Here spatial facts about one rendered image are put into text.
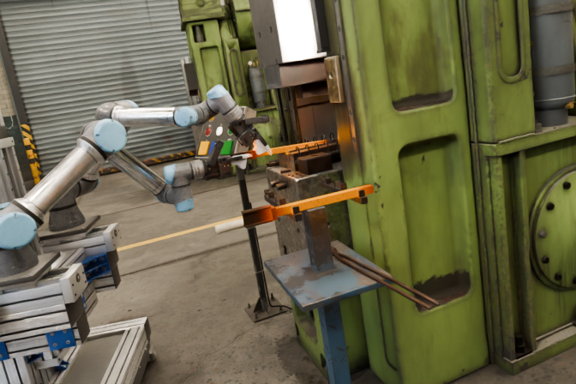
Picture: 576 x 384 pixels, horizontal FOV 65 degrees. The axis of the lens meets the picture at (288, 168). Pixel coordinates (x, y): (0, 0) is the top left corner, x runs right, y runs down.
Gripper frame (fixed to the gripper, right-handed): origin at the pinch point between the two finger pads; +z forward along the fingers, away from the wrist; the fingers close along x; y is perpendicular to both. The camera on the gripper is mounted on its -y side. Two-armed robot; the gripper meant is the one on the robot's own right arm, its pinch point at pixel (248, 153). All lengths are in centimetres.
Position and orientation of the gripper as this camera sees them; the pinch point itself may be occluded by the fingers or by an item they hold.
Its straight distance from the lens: 193.8
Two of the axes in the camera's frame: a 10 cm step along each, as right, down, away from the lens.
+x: 3.6, 1.1, -9.3
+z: 9.2, -2.0, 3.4
